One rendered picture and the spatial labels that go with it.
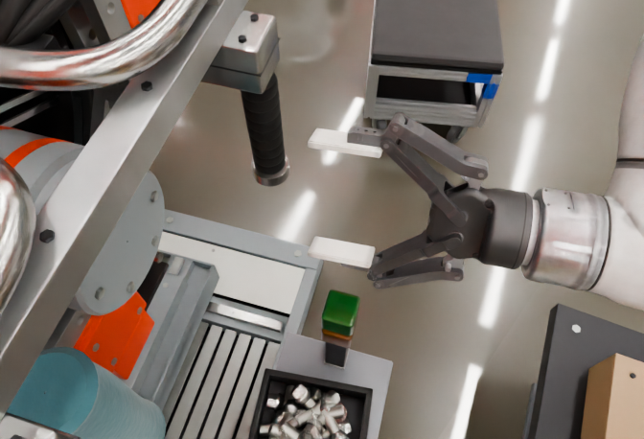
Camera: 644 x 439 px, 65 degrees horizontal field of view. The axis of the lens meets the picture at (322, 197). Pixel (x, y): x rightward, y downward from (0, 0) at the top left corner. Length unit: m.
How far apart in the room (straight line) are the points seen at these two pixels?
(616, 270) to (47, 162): 0.47
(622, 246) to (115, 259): 0.42
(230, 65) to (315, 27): 1.54
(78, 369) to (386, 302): 0.91
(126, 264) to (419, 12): 1.19
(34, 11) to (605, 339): 1.01
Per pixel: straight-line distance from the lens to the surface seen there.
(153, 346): 1.11
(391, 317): 1.31
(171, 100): 0.37
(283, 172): 0.57
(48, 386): 0.56
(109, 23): 0.64
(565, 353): 1.06
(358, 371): 0.80
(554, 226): 0.48
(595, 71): 2.03
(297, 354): 0.81
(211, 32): 0.41
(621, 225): 0.50
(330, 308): 0.60
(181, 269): 1.21
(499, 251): 0.49
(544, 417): 1.01
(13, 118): 0.71
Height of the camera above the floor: 1.23
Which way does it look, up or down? 57 degrees down
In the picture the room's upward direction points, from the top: straight up
